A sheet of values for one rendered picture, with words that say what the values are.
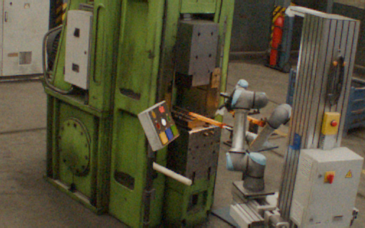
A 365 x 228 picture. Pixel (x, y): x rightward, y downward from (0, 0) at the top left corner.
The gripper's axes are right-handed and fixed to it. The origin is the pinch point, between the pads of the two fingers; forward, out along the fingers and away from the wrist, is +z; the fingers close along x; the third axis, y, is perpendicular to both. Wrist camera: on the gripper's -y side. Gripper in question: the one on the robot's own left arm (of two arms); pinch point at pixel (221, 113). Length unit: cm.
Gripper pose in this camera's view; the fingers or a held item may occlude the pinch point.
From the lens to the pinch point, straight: 445.0
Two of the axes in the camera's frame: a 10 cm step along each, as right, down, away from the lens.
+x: 7.1, -1.5, 6.9
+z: -4.2, 7.0, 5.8
